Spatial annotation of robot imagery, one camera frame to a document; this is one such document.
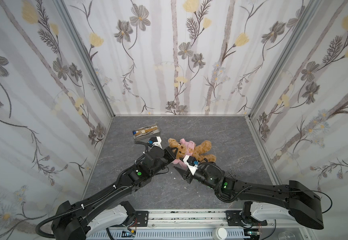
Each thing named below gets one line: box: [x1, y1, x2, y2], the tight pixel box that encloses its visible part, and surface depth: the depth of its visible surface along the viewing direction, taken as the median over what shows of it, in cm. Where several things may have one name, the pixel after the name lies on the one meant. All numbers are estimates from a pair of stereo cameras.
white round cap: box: [212, 227, 228, 240], surface depth 64 cm
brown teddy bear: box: [167, 138, 217, 162], surface depth 86 cm
